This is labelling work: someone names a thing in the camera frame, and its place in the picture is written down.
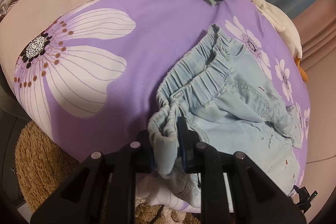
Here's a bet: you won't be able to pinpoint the light blue denim pants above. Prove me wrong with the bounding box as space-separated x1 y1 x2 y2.
147 24 302 207

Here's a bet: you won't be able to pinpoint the purple floral bedsheet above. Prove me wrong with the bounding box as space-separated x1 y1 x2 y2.
12 0 311 214

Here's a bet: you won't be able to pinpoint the white goose plush toy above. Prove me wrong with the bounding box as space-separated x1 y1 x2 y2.
250 0 308 82

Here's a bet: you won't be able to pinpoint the pink curtain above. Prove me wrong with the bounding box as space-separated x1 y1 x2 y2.
291 0 336 62

